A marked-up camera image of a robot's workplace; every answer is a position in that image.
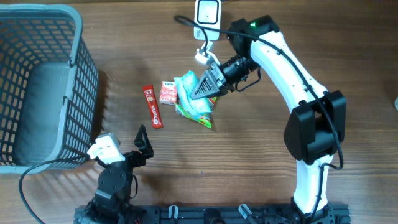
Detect red Nescafe coffee stick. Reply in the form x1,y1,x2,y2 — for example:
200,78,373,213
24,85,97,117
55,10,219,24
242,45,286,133
142,85,164,129

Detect teal tissue pack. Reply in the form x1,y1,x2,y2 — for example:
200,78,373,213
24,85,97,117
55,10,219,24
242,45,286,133
174,70,212,116

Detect Haribo gummy candy bag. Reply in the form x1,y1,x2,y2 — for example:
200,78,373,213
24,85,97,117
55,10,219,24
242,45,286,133
175,99,211,128

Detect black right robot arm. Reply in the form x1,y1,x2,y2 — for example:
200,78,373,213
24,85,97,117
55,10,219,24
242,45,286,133
190,16,350,223

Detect white barcode scanner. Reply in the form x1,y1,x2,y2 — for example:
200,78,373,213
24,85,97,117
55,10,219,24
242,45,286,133
193,0,221,40

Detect grey plastic shopping basket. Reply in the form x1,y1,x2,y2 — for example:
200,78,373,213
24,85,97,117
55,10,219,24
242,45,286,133
1,4,100,174

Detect black left camera cable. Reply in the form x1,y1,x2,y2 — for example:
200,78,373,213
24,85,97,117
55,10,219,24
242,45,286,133
18,153,94,224

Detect black camera cable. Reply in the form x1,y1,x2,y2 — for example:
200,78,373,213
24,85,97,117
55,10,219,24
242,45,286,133
18,153,94,224
174,14,345,218

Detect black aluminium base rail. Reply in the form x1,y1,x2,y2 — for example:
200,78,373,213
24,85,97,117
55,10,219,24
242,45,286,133
73,203,351,224

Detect black right camera cable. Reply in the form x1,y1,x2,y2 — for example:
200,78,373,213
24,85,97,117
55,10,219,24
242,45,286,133
174,14,345,218

